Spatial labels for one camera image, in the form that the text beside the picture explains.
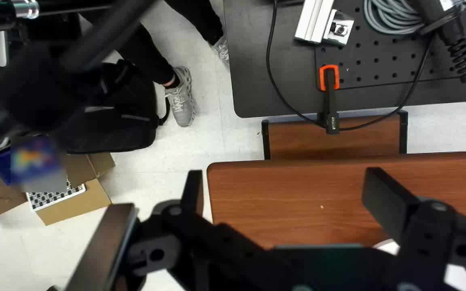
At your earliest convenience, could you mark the metal corner bracket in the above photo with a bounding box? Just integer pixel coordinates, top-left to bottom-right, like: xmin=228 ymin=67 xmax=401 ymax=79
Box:
xmin=322 ymin=7 xmax=356 ymax=46

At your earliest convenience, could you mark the black backpack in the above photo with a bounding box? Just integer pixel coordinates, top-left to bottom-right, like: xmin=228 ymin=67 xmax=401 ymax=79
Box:
xmin=47 ymin=61 xmax=171 ymax=156

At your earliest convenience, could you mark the grey sneaker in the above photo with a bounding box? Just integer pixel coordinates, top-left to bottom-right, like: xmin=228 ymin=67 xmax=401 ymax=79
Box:
xmin=162 ymin=64 xmax=199 ymax=129

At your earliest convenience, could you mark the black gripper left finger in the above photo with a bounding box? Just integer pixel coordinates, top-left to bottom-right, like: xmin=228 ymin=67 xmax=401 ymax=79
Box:
xmin=179 ymin=168 xmax=207 ymax=219

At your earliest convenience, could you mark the wooden table base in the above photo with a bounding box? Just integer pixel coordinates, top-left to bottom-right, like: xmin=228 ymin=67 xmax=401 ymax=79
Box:
xmin=260 ymin=109 xmax=411 ymax=161

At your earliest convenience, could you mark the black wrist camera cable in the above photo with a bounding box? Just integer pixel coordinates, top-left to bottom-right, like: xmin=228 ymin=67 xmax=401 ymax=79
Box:
xmin=0 ymin=0 xmax=157 ymax=158

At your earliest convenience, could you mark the grey coiled cable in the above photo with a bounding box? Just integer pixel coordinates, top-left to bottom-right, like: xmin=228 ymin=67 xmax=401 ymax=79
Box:
xmin=362 ymin=0 xmax=466 ymax=111

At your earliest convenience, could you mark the black perforated breadboard table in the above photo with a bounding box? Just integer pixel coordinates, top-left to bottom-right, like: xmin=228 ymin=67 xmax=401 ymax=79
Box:
xmin=221 ymin=0 xmax=466 ymax=119

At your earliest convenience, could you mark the thin black cable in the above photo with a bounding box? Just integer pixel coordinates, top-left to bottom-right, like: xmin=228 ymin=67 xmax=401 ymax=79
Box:
xmin=265 ymin=0 xmax=435 ymax=132

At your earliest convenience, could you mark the black white checkerboard sheet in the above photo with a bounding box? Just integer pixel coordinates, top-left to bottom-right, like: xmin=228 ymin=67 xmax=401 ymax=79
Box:
xmin=21 ymin=166 xmax=87 ymax=211

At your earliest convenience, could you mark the blue colourful picture card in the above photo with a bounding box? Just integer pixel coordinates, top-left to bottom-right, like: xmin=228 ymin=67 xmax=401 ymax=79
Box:
xmin=0 ymin=135 xmax=63 ymax=187

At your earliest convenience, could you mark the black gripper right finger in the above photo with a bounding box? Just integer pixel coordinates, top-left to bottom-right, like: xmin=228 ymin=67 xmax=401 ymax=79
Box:
xmin=361 ymin=166 xmax=424 ymax=234

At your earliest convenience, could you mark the aluminium extrusion rail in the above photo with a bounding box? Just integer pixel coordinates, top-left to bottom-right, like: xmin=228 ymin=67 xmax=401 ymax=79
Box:
xmin=293 ymin=0 xmax=336 ymax=45

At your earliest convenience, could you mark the black clamp with orange handle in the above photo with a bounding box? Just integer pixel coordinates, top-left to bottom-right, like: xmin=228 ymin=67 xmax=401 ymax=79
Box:
xmin=317 ymin=62 xmax=343 ymax=134

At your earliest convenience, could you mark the open brown cardboard box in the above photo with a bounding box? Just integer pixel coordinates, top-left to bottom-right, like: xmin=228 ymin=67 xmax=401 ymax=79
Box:
xmin=0 ymin=150 xmax=116 ymax=226

